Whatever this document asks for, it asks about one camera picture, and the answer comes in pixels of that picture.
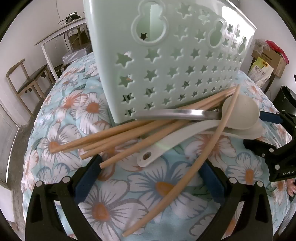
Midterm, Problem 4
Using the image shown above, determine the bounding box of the red plastic bag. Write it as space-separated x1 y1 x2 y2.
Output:
265 40 289 64

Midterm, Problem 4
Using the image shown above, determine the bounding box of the wooden chair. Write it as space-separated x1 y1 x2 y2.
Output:
6 59 56 116

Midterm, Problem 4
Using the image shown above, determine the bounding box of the black device on stand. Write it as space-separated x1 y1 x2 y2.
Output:
66 14 81 24

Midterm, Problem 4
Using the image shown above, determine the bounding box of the white table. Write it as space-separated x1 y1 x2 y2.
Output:
35 17 93 82

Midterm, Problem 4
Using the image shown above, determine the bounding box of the clear plastic bag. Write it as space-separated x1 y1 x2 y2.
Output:
252 39 266 55

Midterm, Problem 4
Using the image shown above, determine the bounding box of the brown cardboard box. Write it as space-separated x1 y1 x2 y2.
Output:
252 49 287 78
68 32 89 47

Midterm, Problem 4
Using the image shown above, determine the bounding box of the silver wrapped box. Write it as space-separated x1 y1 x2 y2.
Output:
62 47 90 65

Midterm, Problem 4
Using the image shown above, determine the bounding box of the mint green utensil holder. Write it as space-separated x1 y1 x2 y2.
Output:
83 0 258 123

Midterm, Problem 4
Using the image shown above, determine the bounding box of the yellow white rice bag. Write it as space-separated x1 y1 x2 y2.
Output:
247 57 274 82

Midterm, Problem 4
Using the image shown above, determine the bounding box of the floral tablecloth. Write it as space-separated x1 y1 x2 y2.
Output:
21 52 296 241

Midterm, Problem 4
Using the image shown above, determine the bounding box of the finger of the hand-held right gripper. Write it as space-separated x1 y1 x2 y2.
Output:
243 137 296 171
259 111 296 130

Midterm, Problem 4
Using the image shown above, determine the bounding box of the person's right hand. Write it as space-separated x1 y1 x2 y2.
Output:
287 179 296 202

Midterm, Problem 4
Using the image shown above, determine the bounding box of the white ceramic spoon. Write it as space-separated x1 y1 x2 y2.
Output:
185 120 267 141
136 94 261 168

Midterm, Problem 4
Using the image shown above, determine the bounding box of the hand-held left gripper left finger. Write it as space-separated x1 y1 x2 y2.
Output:
25 154 103 241

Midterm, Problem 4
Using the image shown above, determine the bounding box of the silver metal spoon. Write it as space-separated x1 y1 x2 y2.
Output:
134 108 222 122

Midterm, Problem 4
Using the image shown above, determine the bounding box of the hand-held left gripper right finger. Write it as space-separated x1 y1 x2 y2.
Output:
199 160 273 241

